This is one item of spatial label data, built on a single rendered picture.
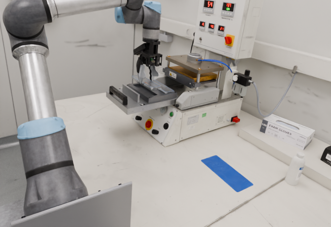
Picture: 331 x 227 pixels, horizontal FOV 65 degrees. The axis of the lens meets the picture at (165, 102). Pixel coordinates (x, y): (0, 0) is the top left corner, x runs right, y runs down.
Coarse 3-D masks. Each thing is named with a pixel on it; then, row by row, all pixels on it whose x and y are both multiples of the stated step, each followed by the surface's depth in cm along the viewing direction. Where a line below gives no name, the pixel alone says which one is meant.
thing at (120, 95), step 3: (111, 87) 122; (114, 87) 122; (111, 90) 122; (114, 90) 119; (117, 90) 119; (111, 93) 124; (114, 93) 119; (117, 93) 117; (120, 93) 116; (117, 96) 117; (120, 96) 115; (123, 96) 113; (126, 96) 114; (123, 99) 113; (126, 99) 114; (123, 102) 114; (126, 102) 114
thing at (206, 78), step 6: (174, 66) 145; (180, 66) 146; (180, 72) 137; (186, 72) 137; (192, 72) 138; (210, 72) 141; (192, 78) 130; (204, 78) 134; (210, 78) 135; (216, 78) 140
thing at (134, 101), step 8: (128, 88) 123; (112, 96) 122; (128, 96) 124; (136, 96) 117; (120, 104) 116; (128, 104) 115; (136, 104) 116; (152, 104) 119; (160, 104) 122; (168, 104) 125; (128, 112) 112; (136, 112) 115
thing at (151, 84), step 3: (135, 75) 131; (135, 78) 127; (144, 78) 128; (144, 81) 124; (147, 81) 125; (150, 81) 125; (147, 84) 121; (150, 84) 121; (153, 84) 121; (156, 84) 122; (150, 87) 117; (153, 87) 118
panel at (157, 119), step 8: (144, 112) 142; (152, 112) 138; (160, 112) 134; (168, 112) 129; (176, 112) 125; (136, 120) 146; (144, 120) 141; (152, 120) 136; (160, 120) 132; (168, 120) 128; (144, 128) 139; (152, 128) 135; (160, 128) 131; (168, 128) 127; (160, 136) 129
